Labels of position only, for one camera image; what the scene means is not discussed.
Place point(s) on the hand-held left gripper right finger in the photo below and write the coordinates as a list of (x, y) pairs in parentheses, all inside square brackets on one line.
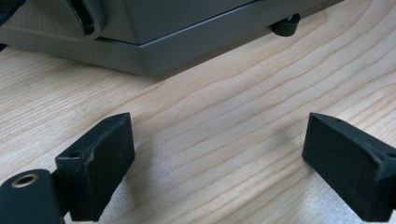
[(348, 165)]

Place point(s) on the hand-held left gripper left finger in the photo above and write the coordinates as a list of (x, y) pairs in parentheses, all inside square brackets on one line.
[(99, 165)]

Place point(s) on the dark grey corner shelf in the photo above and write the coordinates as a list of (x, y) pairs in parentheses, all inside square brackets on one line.
[(174, 34)]

